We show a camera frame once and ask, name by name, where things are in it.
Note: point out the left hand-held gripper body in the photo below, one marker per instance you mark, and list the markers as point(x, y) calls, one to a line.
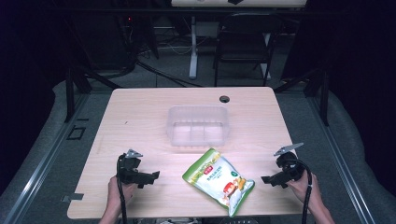
point(128, 169)

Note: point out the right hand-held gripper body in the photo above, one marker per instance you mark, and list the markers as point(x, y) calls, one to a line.
point(290, 168)

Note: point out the green and white snack bag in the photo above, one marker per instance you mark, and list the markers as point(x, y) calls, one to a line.
point(218, 182)

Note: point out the clear plastic container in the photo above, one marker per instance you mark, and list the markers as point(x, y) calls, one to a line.
point(197, 126)

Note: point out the person's right hand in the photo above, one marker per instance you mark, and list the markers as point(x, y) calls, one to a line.
point(303, 188)

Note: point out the person's left hand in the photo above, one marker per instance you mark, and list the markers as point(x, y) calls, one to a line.
point(115, 190)

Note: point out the grey tape strip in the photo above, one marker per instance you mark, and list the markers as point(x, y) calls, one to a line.
point(73, 197)

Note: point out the black metal stand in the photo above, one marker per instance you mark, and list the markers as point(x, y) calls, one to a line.
point(317, 90)
point(77, 90)

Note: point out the black folding chair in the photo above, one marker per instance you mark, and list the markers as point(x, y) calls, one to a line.
point(243, 46)

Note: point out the white table leg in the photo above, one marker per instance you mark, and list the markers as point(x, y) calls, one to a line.
point(193, 49)

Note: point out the metal floor rail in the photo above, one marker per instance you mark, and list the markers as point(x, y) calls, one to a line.
point(342, 165)
point(37, 168)

